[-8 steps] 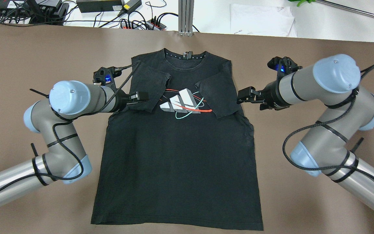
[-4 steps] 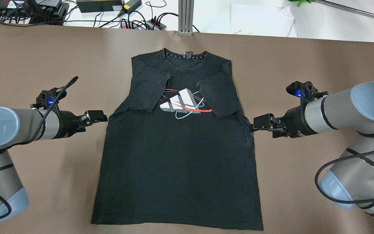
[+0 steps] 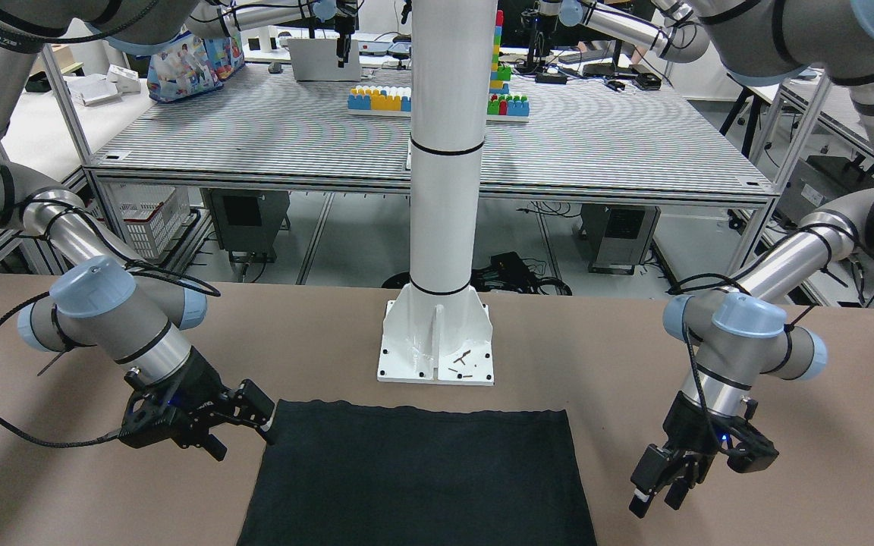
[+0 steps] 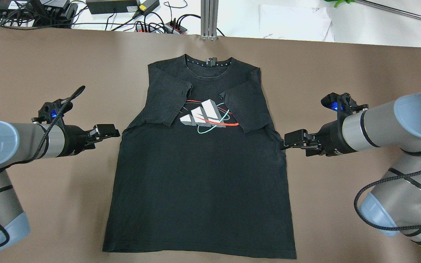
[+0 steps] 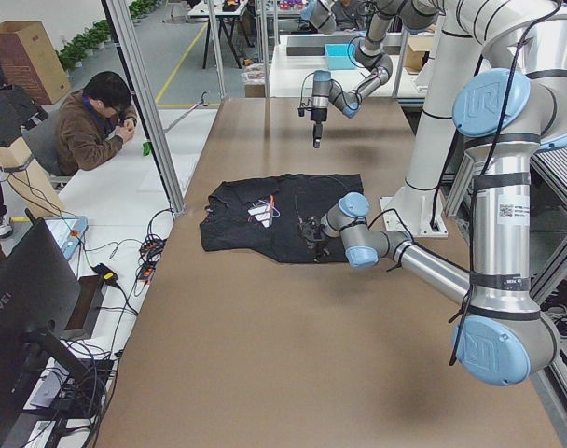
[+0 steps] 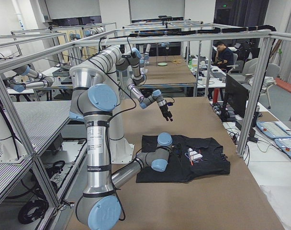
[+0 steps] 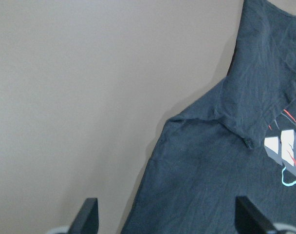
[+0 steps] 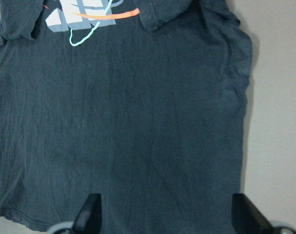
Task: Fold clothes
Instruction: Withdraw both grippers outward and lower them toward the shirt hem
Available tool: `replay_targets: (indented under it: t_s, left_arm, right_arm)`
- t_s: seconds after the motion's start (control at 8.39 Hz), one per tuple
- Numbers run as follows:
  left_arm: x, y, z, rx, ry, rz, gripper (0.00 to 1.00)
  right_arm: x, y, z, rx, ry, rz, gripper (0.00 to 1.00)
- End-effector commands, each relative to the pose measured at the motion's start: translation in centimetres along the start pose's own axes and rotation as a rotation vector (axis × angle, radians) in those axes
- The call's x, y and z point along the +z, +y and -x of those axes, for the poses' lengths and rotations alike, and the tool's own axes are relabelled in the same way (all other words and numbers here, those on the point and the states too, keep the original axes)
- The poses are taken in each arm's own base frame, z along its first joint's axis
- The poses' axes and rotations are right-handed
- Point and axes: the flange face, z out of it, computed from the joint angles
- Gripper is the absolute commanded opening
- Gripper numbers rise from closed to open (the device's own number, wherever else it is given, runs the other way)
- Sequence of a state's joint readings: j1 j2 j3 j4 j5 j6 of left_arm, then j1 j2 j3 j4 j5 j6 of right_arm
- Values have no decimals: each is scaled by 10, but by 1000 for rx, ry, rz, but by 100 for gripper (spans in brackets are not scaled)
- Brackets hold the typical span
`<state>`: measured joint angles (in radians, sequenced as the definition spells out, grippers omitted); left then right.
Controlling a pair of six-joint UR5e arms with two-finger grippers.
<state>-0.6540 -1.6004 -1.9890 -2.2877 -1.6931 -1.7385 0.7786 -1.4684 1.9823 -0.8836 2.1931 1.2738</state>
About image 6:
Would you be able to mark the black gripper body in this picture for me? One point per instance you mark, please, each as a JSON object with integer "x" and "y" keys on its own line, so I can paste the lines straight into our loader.
{"x": 176, "y": 150}
{"x": 165, "y": 110}

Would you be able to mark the black t-shirt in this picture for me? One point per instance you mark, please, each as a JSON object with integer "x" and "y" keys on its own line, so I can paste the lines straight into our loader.
{"x": 179, "y": 168}

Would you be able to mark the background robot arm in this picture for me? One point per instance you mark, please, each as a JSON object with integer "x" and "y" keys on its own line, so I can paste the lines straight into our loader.
{"x": 37, "y": 80}

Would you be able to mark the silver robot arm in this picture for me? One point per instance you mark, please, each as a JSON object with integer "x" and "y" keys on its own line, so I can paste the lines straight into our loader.
{"x": 99, "y": 206}
{"x": 112, "y": 57}

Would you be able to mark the green plate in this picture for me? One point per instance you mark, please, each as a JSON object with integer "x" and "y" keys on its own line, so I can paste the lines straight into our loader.
{"x": 162, "y": 64}

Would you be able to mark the black computer monitor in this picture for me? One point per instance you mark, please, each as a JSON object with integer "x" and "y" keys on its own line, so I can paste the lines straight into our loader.
{"x": 236, "y": 95}

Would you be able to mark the seated person in dark shirt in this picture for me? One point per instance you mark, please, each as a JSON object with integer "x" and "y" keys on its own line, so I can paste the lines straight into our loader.
{"x": 224, "y": 58}

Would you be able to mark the robot teach pendant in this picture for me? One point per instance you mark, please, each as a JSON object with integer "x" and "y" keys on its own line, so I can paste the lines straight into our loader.
{"x": 272, "y": 130}
{"x": 284, "y": 144}

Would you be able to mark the striped aluminium workbench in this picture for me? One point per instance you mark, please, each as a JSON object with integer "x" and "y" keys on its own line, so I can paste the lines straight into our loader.
{"x": 41, "y": 122}

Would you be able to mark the aluminium frame cage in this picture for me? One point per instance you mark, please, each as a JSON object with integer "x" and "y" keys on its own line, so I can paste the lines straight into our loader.
{"x": 219, "y": 31}

